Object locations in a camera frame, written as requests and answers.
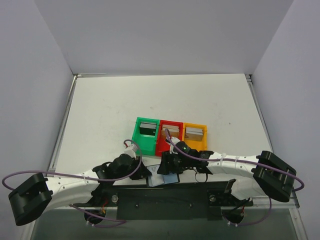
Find black card holder wallet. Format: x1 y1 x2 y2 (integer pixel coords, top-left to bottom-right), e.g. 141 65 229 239
146 164 180 188

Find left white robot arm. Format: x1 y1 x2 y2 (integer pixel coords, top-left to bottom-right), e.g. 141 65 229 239
8 153 151 226

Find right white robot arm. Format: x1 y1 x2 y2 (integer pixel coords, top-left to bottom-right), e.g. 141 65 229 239
157 141 297 205

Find tan cards in red bin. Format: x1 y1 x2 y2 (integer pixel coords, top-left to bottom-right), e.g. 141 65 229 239
160 126 181 139

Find dark cards in green bin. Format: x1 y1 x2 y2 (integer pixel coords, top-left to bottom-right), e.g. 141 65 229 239
139 122 157 136

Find red plastic bin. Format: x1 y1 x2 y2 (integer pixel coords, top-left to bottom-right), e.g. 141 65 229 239
155 120 183 157

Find yellow plastic bin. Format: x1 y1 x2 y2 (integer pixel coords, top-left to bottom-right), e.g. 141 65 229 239
182 122 208 151

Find green plastic bin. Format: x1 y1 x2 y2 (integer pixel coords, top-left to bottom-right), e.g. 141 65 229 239
132 117 160 156

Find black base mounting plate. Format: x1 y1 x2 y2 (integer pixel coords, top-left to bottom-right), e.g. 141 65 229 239
84 181 253 221

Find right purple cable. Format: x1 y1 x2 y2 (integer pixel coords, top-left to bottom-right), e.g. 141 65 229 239
164 127 306 228

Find purple cable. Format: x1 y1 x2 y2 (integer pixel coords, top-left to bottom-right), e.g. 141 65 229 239
1 139 143 228
164 127 306 228

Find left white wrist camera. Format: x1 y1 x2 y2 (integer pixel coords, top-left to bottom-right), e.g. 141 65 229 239
123 140 138 158

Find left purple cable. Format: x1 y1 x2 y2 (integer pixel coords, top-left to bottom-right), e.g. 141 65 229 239
1 139 143 228

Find aluminium frame rail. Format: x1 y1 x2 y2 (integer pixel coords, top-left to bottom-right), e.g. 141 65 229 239
33 187 301 210

